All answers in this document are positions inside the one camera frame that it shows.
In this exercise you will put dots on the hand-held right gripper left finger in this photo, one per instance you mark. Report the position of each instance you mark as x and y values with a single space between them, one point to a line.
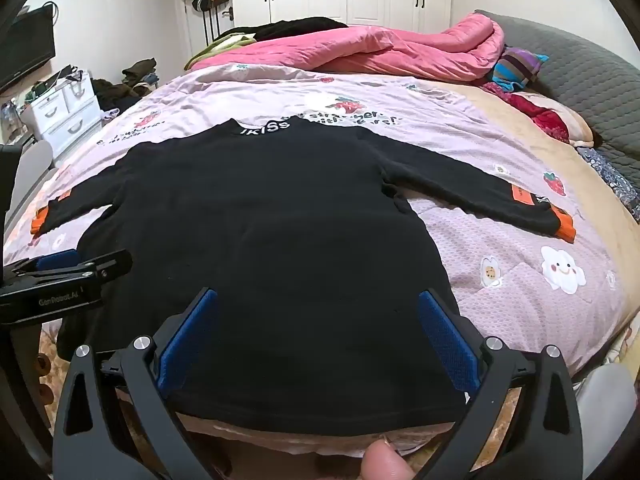
185 345

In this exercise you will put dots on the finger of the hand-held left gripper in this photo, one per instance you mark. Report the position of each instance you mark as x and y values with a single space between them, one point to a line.
107 265
55 261

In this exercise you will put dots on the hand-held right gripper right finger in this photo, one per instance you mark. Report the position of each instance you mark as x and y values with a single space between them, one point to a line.
445 340

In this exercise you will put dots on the black sweater with orange cuffs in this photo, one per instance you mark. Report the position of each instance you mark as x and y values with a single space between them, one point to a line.
250 235

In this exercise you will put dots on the dark clothes pile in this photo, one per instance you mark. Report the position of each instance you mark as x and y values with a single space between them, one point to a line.
115 92

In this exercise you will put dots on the olive clothes pile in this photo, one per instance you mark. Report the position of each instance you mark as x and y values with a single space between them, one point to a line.
140 70

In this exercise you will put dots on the black clothes heap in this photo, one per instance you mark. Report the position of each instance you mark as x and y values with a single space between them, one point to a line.
295 27

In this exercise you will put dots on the person's right hand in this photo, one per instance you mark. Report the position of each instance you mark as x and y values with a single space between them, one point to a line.
385 462

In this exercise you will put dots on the pink printed quilt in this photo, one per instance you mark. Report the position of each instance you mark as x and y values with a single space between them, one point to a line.
475 260

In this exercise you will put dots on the grey chair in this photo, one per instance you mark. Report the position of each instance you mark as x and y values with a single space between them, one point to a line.
32 170

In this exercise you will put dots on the white drawer cabinet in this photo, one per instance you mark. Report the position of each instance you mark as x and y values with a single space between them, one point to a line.
65 110

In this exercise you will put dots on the cluttered desk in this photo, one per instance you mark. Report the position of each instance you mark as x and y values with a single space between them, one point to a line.
10 115

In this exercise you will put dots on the tan fuzzy robe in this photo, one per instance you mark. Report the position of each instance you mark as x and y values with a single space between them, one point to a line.
300 460

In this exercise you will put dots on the beige blanket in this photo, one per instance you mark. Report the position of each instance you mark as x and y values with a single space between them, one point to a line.
590 195

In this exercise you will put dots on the black television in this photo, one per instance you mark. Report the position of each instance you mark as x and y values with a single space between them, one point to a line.
25 50

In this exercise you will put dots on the blue patterned cloth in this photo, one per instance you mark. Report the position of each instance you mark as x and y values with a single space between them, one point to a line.
612 180

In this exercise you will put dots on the red cloth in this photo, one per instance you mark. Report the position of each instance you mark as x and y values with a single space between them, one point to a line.
545 120

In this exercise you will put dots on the green blanket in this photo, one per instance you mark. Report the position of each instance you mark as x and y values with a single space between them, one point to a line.
220 47

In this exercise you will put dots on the striped pillow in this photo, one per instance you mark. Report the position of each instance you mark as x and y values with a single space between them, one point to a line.
517 67

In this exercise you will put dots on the pink comforter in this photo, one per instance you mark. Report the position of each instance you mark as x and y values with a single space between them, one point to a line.
375 50

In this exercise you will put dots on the grey quilted headboard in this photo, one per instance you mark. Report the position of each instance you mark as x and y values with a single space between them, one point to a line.
590 75

